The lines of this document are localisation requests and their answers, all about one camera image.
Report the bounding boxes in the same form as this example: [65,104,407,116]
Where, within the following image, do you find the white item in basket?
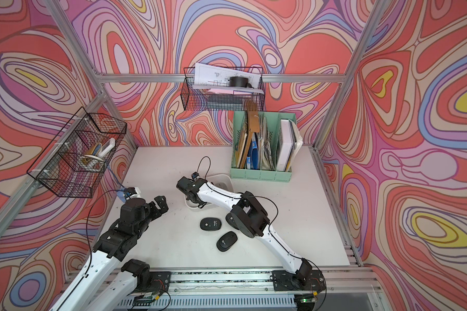
[97,138,115,159]

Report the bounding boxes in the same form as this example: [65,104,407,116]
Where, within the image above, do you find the white plastic storage box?
[184,174,234,209]

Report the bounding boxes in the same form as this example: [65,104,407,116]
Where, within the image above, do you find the brown folder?
[239,101,259,168]

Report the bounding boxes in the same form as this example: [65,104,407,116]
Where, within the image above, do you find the green file organizer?
[230,111,297,183]

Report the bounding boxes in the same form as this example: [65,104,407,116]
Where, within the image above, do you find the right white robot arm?
[176,176,313,290]

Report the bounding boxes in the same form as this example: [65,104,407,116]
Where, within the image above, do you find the left wire basket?
[27,108,127,198]

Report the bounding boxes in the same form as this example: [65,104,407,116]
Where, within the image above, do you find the wire basket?
[180,63,266,111]
[27,108,127,198]

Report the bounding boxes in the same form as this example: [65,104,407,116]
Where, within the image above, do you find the black mouse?
[225,213,238,229]
[216,231,238,252]
[200,217,222,231]

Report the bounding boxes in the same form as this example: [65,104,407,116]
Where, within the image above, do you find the front aluminium rail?
[96,266,392,310]

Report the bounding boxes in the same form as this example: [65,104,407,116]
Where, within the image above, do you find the black tape roll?
[229,76,252,88]

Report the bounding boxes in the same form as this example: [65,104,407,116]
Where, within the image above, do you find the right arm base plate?
[270,270,326,293]

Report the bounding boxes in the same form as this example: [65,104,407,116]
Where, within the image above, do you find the white papers in basket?
[192,63,265,95]

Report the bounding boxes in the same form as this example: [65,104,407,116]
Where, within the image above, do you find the white book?
[276,119,303,172]

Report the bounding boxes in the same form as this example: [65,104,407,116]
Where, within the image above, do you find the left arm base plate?
[138,271,171,292]

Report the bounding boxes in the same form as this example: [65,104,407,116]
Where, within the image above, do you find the black mouse front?
[216,231,238,252]

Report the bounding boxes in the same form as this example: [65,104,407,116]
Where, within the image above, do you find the back wire basket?
[180,63,266,111]

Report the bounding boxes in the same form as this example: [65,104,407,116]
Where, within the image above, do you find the blue pencil case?
[116,187,141,203]

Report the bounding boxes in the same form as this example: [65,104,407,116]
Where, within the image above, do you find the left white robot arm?
[51,195,169,310]

